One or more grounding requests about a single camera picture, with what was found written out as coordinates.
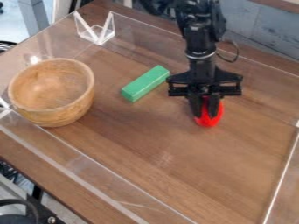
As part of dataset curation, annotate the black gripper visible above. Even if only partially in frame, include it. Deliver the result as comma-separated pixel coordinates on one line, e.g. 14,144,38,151
165,58,242,118

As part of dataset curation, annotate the red fruit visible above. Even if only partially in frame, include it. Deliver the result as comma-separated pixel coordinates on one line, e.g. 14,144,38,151
193,100,224,127

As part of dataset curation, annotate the wooden bowl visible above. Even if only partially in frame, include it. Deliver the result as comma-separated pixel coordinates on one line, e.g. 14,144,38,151
7,58,94,127

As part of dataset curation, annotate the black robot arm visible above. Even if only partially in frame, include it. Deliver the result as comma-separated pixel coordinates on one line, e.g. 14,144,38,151
140,0,242,119

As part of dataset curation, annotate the green rectangular block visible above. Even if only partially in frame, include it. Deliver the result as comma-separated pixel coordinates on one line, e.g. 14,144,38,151
120,65,169,102

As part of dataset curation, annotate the black table clamp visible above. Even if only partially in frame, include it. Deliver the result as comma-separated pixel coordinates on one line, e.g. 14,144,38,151
26,186,65,224

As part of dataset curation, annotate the clear acrylic corner bracket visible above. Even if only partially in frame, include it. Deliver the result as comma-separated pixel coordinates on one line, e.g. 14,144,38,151
73,11,114,46

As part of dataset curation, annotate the black cable loop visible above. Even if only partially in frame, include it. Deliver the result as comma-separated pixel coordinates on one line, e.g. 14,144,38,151
0,199,40,224

